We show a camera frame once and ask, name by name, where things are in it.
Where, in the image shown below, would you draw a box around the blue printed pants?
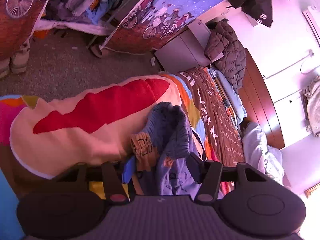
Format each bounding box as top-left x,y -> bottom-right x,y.
131,102 -> 201,198

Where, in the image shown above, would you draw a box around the grey crumpled duvet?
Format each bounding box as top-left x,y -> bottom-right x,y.
242,122 -> 285,185

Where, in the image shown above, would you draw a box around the light blue pillow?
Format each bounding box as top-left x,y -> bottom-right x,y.
208,68 -> 247,125

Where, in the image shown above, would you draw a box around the wooden bed headboard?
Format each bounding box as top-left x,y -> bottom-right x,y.
239,49 -> 285,150

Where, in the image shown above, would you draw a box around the colourful cartoon bed blanket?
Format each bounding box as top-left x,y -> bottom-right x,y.
0,65 -> 247,201

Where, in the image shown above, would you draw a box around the grey bedside cabinet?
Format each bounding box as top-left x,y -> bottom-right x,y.
155,19 -> 223,73

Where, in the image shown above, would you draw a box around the beige hanging cloth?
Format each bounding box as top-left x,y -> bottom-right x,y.
302,75 -> 320,138

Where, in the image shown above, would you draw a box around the white wardrobe cabinet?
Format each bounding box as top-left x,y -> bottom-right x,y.
197,4 -> 320,148

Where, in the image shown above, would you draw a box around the white sneaker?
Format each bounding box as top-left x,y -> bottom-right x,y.
10,40 -> 30,74

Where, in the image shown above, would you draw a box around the bicycle print wardrobe curtain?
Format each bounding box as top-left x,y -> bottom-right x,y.
99,0 -> 224,54

